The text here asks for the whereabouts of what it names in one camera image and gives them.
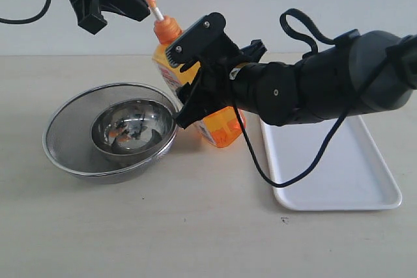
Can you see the small stainless steel bowl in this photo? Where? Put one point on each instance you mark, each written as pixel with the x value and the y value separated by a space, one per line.
pixel 132 130

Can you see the white rectangular plastic tray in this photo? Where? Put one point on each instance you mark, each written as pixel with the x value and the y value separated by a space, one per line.
pixel 352 175

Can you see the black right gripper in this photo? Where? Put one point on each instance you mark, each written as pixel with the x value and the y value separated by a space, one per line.
pixel 210 91

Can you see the steel mesh colander basket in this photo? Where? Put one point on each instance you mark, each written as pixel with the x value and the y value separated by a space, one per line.
pixel 67 140

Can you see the orange pump soap bottle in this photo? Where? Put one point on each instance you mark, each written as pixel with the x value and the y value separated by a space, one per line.
pixel 220 128

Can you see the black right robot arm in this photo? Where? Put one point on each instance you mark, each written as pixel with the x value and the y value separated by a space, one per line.
pixel 360 74

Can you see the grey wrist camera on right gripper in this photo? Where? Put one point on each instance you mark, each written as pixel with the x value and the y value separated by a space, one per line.
pixel 196 39

